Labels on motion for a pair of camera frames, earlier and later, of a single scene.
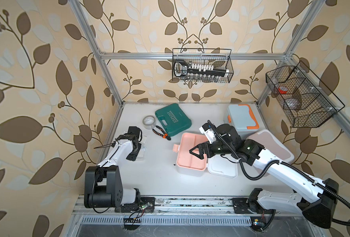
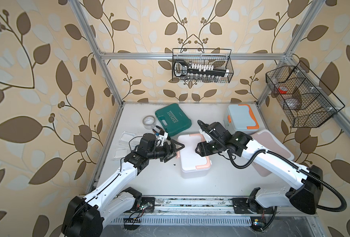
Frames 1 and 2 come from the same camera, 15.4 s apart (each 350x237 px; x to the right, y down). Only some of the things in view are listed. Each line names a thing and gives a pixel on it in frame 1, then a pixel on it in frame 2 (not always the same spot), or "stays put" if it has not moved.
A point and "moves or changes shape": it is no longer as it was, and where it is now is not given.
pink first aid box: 272,146 stays put
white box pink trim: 188,165 moves or changes shape
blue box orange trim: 241,118 stays put
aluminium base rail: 181,206 stays put
